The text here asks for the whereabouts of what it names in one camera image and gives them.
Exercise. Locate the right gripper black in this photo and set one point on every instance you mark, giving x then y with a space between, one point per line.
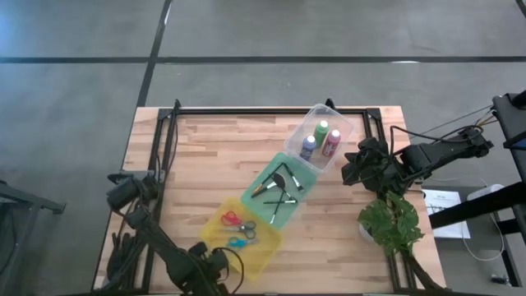
382 170

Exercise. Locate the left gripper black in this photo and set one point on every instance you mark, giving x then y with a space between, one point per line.
205 273

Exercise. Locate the pink paint bottle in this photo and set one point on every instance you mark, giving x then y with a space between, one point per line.
330 146

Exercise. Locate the green paint bottle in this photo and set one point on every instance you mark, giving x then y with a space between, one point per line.
320 135

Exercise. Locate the blue paint bottle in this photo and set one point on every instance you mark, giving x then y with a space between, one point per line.
307 151

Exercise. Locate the black fan paintbrush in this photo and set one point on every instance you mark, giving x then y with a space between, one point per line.
280 180

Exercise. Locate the gold ferrule paintbrush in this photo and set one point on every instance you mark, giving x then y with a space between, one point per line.
258 189

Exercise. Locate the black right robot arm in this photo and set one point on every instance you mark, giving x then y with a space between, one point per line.
444 150

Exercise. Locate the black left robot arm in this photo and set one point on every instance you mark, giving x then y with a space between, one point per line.
164 251

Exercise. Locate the clear plastic container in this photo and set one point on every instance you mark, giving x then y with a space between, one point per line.
312 123

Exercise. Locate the yellow plastic tray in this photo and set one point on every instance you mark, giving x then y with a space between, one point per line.
263 255

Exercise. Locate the green potted plant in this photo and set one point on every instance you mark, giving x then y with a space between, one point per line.
390 222

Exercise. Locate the green plastic tray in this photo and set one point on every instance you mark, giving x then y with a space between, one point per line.
287 211

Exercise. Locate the white paper sheet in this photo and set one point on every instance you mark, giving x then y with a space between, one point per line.
441 201

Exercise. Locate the black equipment stand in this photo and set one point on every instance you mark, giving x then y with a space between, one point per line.
476 205

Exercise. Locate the white box device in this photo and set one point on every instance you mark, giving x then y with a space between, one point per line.
485 191

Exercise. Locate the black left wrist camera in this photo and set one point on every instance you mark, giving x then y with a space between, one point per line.
198 248

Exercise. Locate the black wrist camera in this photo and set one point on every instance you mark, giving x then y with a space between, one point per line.
198 248
372 144

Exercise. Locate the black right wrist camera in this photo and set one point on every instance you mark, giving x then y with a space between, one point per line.
372 144

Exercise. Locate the black aluminium table frame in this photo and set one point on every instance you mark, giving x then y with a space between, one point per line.
267 111

